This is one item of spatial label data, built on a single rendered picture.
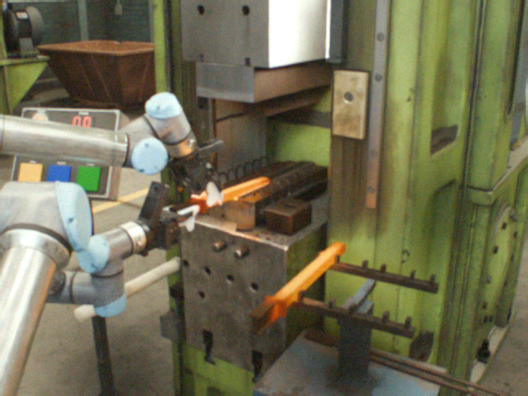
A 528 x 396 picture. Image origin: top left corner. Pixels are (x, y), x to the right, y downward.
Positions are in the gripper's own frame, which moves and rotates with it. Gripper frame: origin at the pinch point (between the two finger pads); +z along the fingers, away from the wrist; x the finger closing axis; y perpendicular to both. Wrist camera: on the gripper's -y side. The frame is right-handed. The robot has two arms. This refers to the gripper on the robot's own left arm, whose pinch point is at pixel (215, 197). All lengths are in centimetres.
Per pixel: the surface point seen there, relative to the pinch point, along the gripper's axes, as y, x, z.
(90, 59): -326, -543, 213
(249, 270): 8.2, 10.0, 18.2
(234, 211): -3.7, 0.5, 9.3
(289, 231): -3.0, 19.0, 10.9
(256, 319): 33, 38, -9
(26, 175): 15, -63, -9
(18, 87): -183, -468, 145
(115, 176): 1.3, -39.6, 0.1
